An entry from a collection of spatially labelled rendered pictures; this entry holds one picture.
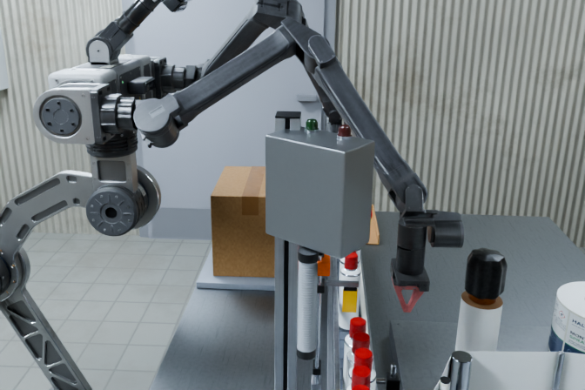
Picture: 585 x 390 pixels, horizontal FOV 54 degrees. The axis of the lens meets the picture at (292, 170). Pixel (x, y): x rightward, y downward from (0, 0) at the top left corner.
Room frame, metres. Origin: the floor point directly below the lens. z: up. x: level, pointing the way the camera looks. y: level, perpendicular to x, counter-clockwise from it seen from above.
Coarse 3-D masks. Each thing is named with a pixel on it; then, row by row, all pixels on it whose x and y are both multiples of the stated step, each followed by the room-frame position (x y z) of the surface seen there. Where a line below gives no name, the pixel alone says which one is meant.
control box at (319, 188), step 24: (288, 144) 0.94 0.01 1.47; (312, 144) 0.91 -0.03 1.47; (336, 144) 0.91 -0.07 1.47; (360, 144) 0.92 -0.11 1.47; (288, 168) 0.94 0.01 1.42; (312, 168) 0.91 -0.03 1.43; (336, 168) 0.88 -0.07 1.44; (360, 168) 0.91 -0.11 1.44; (288, 192) 0.94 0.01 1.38; (312, 192) 0.91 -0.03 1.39; (336, 192) 0.88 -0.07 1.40; (360, 192) 0.91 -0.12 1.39; (288, 216) 0.94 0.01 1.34; (312, 216) 0.91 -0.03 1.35; (336, 216) 0.88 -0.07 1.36; (360, 216) 0.91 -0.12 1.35; (288, 240) 0.94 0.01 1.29; (312, 240) 0.91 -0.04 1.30; (336, 240) 0.87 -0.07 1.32; (360, 240) 0.92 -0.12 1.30
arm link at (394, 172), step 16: (320, 48) 1.26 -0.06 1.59; (320, 64) 1.24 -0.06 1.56; (336, 64) 1.26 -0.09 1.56; (320, 80) 1.26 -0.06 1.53; (336, 80) 1.24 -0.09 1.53; (336, 96) 1.22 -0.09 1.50; (352, 96) 1.22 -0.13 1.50; (352, 112) 1.20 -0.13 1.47; (368, 112) 1.20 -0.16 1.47; (352, 128) 1.19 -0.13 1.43; (368, 128) 1.18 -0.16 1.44; (384, 144) 1.16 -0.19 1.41; (384, 160) 1.13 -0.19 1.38; (400, 160) 1.13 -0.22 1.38; (384, 176) 1.12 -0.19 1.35; (400, 176) 1.11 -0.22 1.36; (416, 176) 1.11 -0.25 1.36; (400, 192) 1.09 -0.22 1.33; (400, 208) 1.11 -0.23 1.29
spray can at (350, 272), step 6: (354, 252) 1.31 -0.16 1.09; (348, 258) 1.29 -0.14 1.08; (354, 258) 1.28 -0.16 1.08; (348, 264) 1.29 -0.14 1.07; (354, 264) 1.29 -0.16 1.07; (342, 270) 1.29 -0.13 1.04; (348, 270) 1.29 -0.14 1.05; (354, 270) 1.29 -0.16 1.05; (342, 276) 1.29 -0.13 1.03; (348, 276) 1.27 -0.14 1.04; (354, 276) 1.27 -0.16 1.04; (342, 288) 1.28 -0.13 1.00; (342, 294) 1.28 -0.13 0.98; (342, 300) 1.28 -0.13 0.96; (342, 312) 1.28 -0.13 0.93; (342, 318) 1.28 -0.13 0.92; (348, 318) 1.27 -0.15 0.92; (342, 324) 1.28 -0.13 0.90; (348, 324) 1.27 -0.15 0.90; (348, 330) 1.27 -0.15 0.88
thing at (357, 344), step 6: (354, 336) 0.95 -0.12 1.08; (360, 336) 0.95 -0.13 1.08; (366, 336) 0.95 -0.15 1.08; (354, 342) 0.94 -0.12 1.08; (360, 342) 0.93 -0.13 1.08; (366, 342) 0.94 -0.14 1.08; (354, 348) 0.94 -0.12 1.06; (348, 354) 0.95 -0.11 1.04; (348, 360) 0.94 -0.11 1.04; (348, 366) 0.94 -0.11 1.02; (372, 366) 0.94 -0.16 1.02
